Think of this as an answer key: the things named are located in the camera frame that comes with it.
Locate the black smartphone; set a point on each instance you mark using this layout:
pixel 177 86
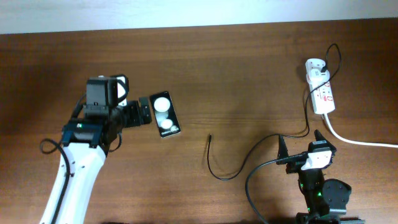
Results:
pixel 165 115

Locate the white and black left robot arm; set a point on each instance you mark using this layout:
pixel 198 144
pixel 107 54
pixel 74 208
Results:
pixel 98 118

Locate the white power strip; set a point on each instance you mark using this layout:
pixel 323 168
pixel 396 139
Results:
pixel 322 97

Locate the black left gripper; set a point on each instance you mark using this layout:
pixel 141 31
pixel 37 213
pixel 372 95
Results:
pixel 133 110

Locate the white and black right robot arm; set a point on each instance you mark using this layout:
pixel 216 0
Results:
pixel 326 199

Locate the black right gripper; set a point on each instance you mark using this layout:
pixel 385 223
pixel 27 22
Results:
pixel 283 152

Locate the white USB charger plug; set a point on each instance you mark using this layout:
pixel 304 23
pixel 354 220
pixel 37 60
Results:
pixel 316 76

